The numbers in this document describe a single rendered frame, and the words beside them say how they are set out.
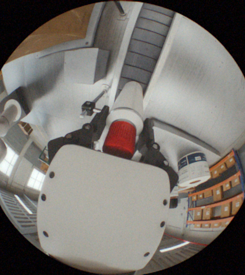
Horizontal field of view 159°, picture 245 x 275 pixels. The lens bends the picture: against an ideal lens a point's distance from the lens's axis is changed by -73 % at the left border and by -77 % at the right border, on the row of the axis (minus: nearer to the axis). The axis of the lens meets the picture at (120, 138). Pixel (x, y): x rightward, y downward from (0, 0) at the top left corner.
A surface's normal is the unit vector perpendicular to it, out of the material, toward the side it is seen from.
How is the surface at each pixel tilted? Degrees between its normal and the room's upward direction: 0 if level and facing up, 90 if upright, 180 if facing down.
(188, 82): 0
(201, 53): 0
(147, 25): 0
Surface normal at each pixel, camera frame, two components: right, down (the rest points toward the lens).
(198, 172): -0.53, -0.62
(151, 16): -0.18, 0.75
